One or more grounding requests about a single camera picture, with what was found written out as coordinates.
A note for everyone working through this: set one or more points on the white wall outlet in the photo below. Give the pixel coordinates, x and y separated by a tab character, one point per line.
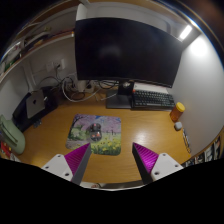
59	64

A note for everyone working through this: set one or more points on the grey earbuds case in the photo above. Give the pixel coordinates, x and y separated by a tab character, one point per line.
178	126

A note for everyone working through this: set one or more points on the flower landscape print mouse pad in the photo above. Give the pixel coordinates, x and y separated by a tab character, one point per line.
110	133

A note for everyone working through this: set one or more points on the white power strip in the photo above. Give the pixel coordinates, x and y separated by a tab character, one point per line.
85	86

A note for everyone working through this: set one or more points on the white strip light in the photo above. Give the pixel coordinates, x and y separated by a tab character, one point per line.
185	32

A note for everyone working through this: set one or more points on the black pen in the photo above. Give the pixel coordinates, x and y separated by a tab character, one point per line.
186	141

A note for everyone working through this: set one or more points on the wooden wall shelf unit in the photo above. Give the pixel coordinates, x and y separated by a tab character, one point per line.
30	43

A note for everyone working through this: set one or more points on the black keyboard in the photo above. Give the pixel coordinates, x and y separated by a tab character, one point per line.
153	99

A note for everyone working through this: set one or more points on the pale green object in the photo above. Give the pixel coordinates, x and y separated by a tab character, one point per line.
11	136

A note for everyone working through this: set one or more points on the white keyboard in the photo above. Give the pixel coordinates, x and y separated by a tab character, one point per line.
150	87

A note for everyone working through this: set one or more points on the black computer monitor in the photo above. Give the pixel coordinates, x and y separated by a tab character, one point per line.
126	50

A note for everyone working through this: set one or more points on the amber jar with yellow lid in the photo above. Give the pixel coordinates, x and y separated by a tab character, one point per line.
176	113

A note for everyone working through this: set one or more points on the transparent computer mouse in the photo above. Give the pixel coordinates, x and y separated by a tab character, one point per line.
94	132

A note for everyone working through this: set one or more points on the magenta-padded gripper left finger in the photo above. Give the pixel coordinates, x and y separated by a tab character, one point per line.
60	165

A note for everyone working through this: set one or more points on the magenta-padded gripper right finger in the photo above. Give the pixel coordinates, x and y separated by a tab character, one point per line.
163	165

